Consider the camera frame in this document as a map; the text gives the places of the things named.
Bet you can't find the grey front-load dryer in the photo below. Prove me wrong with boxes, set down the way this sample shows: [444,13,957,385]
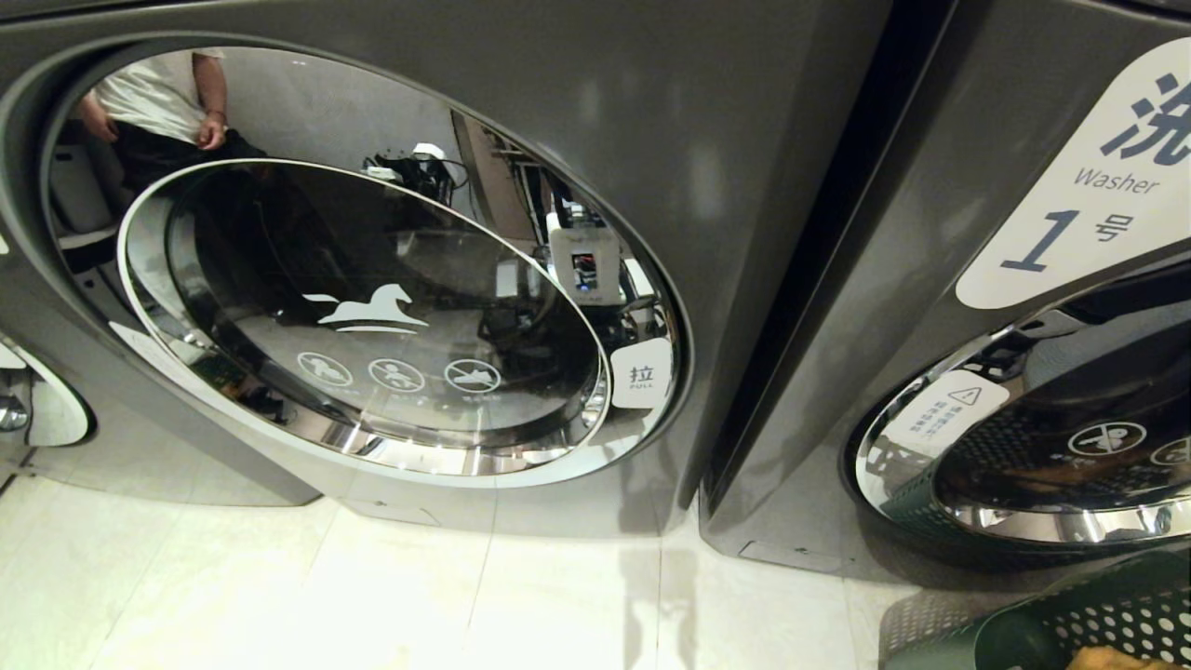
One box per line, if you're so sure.
[0,0,896,541]

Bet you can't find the round mirrored dryer door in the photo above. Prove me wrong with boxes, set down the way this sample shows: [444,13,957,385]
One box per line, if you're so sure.
[39,45,691,489]

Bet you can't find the grey front-load washer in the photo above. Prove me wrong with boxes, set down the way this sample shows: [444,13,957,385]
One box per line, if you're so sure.
[700,0,1191,585]

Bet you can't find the green perforated laundry basket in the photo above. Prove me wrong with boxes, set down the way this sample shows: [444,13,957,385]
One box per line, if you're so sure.
[879,549,1191,670]

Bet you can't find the grey laundry machine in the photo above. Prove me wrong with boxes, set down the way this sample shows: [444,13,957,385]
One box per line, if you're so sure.
[0,316,103,485]

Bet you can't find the round mirrored washer door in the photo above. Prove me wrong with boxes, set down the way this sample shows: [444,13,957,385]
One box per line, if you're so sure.
[845,268,1191,570]

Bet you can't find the round chrome machine door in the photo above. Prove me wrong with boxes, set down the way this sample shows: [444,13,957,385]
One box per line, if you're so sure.
[0,337,94,449]

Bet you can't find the orange cloth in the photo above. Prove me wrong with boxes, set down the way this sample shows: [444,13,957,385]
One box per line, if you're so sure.
[1064,645,1184,670]

